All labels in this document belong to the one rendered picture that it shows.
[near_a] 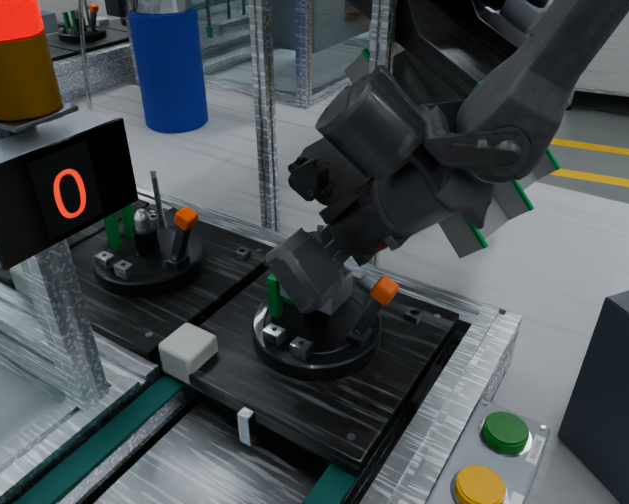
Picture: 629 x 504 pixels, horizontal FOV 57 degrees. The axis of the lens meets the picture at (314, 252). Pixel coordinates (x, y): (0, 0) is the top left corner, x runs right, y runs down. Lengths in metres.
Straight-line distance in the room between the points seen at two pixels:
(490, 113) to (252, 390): 0.34
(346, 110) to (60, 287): 0.29
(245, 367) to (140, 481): 0.14
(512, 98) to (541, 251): 0.64
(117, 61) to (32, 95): 1.47
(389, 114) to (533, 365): 0.47
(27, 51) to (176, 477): 0.39
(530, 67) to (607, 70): 4.01
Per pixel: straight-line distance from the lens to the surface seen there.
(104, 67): 1.87
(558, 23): 0.44
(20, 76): 0.42
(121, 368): 0.66
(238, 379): 0.60
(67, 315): 0.55
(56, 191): 0.45
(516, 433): 0.58
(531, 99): 0.44
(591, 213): 1.21
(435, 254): 0.99
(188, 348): 0.61
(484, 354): 0.66
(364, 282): 0.56
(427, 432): 0.57
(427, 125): 0.45
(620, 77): 4.46
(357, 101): 0.43
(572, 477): 0.71
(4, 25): 0.42
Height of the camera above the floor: 1.40
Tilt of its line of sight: 33 degrees down
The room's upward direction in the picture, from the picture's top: straight up
